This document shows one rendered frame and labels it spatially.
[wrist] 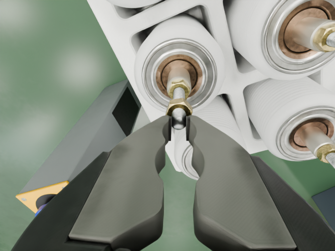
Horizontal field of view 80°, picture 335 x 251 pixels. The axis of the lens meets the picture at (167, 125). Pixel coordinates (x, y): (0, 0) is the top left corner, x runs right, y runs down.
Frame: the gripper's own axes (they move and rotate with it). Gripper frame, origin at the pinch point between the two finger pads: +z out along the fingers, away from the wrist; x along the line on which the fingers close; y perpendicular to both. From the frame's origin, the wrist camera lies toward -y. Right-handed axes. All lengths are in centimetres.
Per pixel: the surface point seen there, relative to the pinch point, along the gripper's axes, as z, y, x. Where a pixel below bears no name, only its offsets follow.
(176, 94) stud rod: 4.1, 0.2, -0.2
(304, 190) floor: 34, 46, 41
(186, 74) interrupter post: 7.4, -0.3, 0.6
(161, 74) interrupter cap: 9.2, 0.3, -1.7
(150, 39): 9.7, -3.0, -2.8
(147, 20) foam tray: 16.3, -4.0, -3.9
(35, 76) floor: 34.3, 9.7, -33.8
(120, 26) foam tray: 16.3, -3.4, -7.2
